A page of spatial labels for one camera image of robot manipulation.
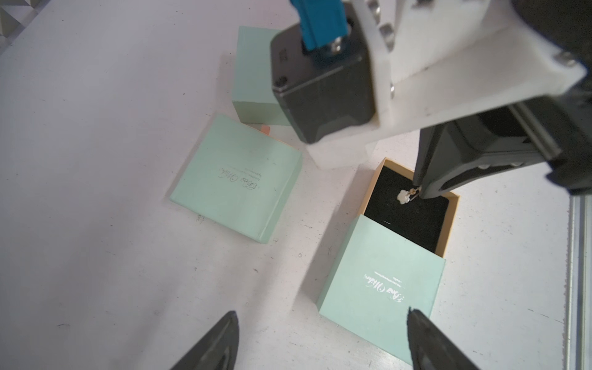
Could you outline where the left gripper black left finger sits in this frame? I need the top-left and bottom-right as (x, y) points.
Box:
(171, 311), (240, 370)

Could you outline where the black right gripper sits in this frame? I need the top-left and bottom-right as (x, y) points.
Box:
(413, 1), (591, 199)

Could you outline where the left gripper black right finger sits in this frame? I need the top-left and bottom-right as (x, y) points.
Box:
(407, 309), (479, 370)

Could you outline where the pearl flower drop earring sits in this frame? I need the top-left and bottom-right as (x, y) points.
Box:
(396, 187), (421, 205)

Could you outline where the mint green drawer jewelry box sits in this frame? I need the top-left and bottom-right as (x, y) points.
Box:
(170, 115), (303, 244)

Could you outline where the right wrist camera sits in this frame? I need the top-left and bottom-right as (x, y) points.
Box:
(271, 1), (584, 169)

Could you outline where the aluminium front rail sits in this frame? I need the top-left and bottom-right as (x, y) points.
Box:
(564, 195), (591, 369)

